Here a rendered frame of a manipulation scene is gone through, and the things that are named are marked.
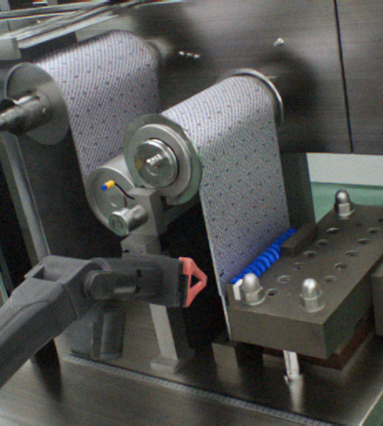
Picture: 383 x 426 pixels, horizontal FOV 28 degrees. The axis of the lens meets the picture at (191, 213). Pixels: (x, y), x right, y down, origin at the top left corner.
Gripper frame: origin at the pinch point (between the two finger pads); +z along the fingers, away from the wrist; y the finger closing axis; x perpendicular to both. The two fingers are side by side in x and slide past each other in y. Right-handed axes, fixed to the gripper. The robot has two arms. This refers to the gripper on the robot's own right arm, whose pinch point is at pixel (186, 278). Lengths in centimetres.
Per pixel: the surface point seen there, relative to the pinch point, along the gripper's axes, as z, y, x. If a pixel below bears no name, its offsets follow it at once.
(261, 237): 20.3, 0.1, 6.8
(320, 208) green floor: 273, -116, 21
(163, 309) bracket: 6.3, -8.6, -6.2
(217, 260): 7.7, 0.1, 2.7
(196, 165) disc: -0.8, 0.6, 16.7
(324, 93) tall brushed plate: 28.0, 5.7, 32.7
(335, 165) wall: 284, -115, 45
